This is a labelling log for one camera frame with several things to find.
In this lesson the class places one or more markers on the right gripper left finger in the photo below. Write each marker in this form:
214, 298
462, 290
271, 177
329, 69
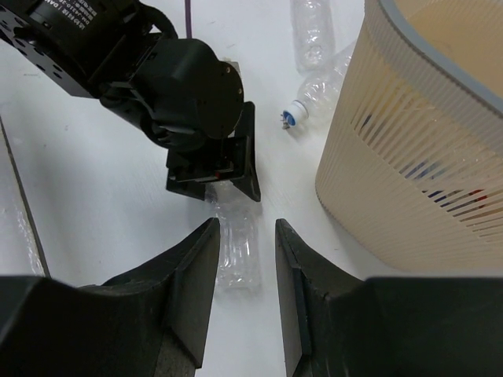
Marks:
149, 321

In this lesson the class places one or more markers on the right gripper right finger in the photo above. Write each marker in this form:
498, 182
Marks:
334, 324

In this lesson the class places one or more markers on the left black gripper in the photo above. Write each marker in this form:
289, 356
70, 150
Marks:
187, 101

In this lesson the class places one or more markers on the clear bottle orange fruit label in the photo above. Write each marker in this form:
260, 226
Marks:
238, 264

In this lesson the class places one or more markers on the clear bottle blue-white cap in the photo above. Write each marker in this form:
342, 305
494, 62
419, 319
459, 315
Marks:
317, 96

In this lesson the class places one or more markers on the crushed clear bottle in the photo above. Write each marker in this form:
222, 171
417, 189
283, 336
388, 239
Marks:
313, 33

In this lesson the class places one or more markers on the beige plastic bin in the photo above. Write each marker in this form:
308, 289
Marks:
412, 165

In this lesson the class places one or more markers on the small dark debris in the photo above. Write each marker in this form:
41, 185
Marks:
284, 122

